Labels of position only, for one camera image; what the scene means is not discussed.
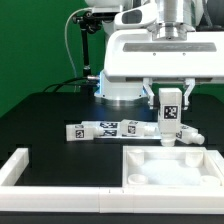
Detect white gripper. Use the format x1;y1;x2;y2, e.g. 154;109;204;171
104;29;224;110

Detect white square table top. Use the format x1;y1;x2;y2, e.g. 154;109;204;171
122;146;224;187

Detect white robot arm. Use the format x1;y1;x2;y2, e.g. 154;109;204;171
85;0;224;108

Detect white tag base sheet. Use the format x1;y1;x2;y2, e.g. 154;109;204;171
82;121;161;139

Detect white U-shaped fence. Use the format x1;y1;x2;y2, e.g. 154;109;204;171
0;148;224;214

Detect black cables on table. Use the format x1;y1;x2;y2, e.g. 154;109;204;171
41;77;100;94

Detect black camera stand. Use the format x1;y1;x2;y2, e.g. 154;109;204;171
72;11;101;78

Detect white grey cable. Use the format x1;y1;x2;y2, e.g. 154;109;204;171
64;7;92;78

